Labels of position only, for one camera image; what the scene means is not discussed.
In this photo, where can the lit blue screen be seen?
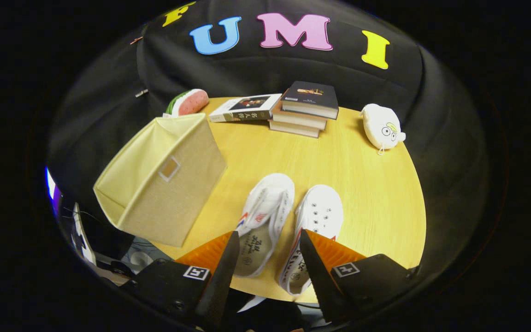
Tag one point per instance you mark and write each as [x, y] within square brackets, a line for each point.
[51, 184]

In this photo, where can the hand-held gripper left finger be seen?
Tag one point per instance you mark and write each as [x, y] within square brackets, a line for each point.
[221, 281]

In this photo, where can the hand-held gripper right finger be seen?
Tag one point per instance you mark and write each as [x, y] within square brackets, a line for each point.
[316, 276]

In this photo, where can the white cover book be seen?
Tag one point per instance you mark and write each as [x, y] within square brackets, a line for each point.
[247, 107]

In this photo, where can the brown cover book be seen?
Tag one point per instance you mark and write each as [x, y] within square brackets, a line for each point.
[293, 130]
[300, 121]

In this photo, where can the black cover book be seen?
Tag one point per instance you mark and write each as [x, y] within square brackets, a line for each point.
[311, 94]

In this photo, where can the watermelon slice plush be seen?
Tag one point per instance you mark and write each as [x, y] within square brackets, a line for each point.
[191, 101]

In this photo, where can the pink clothespin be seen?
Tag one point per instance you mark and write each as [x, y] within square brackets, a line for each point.
[136, 40]

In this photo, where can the white canvas shoe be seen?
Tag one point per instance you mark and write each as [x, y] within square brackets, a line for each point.
[321, 212]
[265, 203]

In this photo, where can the white cartoon face plush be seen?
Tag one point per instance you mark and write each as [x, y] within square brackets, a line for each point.
[380, 124]

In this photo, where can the silver clothespin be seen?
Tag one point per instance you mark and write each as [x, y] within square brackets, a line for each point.
[141, 93]

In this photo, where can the beige fabric storage box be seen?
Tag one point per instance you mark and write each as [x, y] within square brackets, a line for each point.
[168, 198]

